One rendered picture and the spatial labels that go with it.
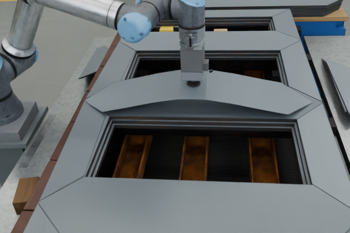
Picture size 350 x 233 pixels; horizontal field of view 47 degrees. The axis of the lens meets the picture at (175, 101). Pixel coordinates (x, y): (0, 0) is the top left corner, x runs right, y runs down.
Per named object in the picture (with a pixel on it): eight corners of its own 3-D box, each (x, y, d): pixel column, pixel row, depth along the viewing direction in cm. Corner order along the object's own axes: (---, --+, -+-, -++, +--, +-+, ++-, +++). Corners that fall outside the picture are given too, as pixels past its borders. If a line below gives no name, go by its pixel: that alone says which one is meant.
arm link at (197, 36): (206, 20, 118) (203, 31, 111) (206, 34, 120) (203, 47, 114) (180, 20, 119) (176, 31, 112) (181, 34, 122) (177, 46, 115)
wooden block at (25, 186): (23, 190, 125) (19, 178, 122) (43, 188, 125) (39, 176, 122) (16, 215, 116) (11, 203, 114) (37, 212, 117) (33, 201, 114)
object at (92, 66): (126, 46, 206) (125, 38, 203) (108, 86, 173) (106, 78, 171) (102, 46, 207) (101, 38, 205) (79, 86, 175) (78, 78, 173)
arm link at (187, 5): (179, -19, 114) (209, -17, 111) (181, 18, 120) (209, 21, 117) (169, -10, 108) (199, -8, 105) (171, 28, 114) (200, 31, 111)
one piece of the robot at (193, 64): (211, 39, 112) (211, 89, 121) (214, 25, 119) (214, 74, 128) (176, 38, 113) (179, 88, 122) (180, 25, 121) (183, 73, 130)
